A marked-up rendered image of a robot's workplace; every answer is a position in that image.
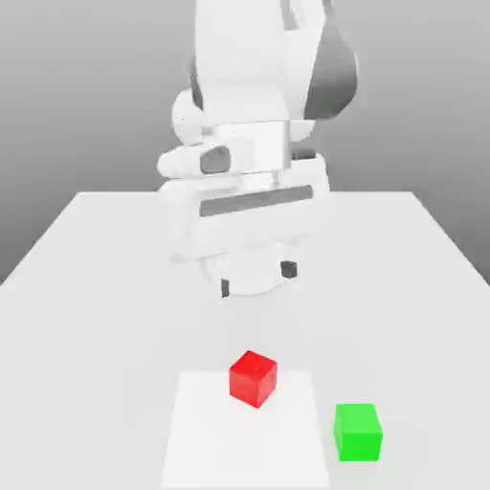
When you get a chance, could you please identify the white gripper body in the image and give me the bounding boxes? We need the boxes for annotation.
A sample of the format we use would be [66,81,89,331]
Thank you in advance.
[158,157,331,264]

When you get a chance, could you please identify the small red cube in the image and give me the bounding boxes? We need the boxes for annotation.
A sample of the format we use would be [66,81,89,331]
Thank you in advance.
[228,349,278,410]

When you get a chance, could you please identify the small green cube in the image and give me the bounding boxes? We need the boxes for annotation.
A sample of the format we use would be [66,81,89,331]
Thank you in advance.
[332,402,384,463]

